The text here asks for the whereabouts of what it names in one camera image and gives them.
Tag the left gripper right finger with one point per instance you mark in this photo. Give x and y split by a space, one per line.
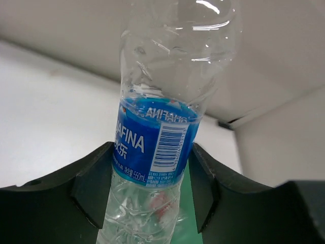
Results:
231 208

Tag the green plastic bin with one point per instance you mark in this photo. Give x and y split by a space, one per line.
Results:
186 227

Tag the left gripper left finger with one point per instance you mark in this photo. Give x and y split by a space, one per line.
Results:
65 206

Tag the blue label water bottle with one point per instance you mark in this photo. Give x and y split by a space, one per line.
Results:
172 56

